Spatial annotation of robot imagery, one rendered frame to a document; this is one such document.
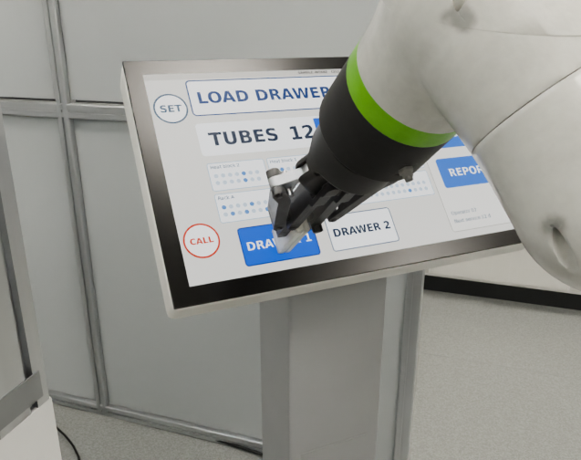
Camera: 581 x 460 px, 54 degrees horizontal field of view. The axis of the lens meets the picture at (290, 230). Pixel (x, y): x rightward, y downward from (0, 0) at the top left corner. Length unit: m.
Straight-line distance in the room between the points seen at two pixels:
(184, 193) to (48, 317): 1.46
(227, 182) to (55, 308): 1.42
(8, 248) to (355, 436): 0.66
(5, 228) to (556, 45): 0.37
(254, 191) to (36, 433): 0.34
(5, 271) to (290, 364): 0.47
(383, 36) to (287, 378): 0.60
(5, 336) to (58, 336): 1.61
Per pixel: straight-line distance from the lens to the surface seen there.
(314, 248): 0.66
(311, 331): 0.82
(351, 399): 0.92
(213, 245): 0.63
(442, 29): 0.31
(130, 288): 1.81
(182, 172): 0.66
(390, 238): 0.71
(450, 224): 0.77
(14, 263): 0.47
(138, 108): 0.70
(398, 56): 0.34
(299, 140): 0.72
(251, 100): 0.73
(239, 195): 0.66
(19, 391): 0.50
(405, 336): 1.52
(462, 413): 2.11
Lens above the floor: 1.23
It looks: 19 degrees down
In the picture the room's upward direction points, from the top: straight up
